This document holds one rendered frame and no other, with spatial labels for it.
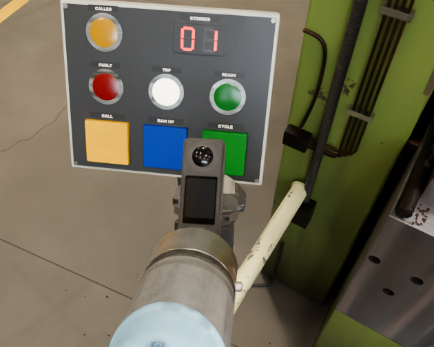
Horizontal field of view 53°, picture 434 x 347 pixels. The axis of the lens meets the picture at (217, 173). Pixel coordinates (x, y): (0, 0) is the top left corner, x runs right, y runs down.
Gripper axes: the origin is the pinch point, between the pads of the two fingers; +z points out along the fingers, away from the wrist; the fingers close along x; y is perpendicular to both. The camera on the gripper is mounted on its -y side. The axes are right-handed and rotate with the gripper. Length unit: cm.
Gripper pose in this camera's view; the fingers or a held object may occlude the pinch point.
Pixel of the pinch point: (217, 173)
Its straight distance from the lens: 63.6
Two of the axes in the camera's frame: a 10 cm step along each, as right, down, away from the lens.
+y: -0.6, 9.2, 3.8
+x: 9.9, 1.0, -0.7
